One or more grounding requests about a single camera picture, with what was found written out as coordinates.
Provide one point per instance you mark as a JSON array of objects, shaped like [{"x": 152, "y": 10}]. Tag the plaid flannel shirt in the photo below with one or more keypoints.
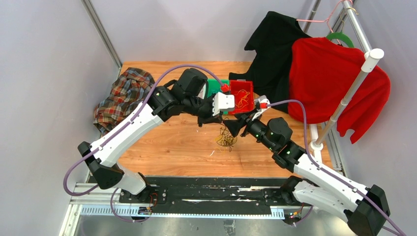
[{"x": 127, "y": 91}]

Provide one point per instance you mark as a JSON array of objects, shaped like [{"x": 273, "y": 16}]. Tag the black t-shirt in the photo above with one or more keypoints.
[{"x": 272, "y": 41}]

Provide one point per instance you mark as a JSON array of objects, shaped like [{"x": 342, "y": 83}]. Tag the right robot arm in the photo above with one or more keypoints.
[{"x": 363, "y": 208}]

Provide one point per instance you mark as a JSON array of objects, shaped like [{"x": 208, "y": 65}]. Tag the pink wire hanger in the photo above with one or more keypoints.
[{"x": 312, "y": 14}]

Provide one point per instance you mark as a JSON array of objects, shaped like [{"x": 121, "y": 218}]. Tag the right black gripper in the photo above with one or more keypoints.
[{"x": 234, "y": 126}]

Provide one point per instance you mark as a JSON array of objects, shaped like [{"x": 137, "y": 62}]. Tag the red sweater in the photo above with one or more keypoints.
[{"x": 321, "y": 74}]

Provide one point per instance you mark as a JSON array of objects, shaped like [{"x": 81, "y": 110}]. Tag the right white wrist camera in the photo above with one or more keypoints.
[{"x": 261, "y": 105}]

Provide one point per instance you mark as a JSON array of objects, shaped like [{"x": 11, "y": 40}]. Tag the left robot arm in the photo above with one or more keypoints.
[{"x": 160, "y": 104}]

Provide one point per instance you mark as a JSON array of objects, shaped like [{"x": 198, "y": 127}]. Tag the green hanger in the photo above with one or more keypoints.
[{"x": 341, "y": 36}]

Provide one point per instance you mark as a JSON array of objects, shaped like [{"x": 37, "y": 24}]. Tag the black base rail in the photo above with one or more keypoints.
[{"x": 214, "y": 196}]

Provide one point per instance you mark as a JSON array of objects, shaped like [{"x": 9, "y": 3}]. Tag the white clothes rack pole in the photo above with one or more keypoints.
[{"x": 372, "y": 58}]

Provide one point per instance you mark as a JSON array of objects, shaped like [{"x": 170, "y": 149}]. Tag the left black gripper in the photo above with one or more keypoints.
[{"x": 210, "y": 119}]

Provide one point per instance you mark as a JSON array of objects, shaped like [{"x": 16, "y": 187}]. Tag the green plastic bin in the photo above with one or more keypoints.
[{"x": 212, "y": 88}]

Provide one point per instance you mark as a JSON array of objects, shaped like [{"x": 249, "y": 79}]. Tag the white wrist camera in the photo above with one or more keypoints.
[
  {"x": 222, "y": 103},
  {"x": 261, "y": 105}
]

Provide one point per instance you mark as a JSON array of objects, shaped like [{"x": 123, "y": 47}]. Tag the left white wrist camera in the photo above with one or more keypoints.
[{"x": 222, "y": 103}]

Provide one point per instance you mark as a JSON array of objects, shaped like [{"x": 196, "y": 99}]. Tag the red plastic bin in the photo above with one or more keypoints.
[{"x": 244, "y": 97}]

